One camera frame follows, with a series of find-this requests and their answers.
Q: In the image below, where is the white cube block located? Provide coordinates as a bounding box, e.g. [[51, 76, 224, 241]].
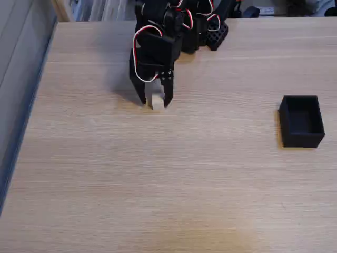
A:
[[150, 95, 166, 111]]

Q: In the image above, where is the black open box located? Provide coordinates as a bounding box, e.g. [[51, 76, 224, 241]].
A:
[[278, 95, 326, 149]]

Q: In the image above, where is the pale hanging fabric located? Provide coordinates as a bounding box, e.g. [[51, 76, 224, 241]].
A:
[[73, 0, 136, 22]]

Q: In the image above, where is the black power adapter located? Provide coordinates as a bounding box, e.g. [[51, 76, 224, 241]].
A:
[[241, 6, 261, 18]]

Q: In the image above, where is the white red gripper cable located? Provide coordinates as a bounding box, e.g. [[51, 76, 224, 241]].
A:
[[132, 25, 163, 83]]

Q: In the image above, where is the white red arm cable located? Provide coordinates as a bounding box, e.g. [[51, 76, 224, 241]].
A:
[[181, 8, 195, 30], [196, 0, 221, 30]]

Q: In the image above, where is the wooden frame post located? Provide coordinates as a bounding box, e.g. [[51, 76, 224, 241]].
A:
[[51, 0, 71, 23]]

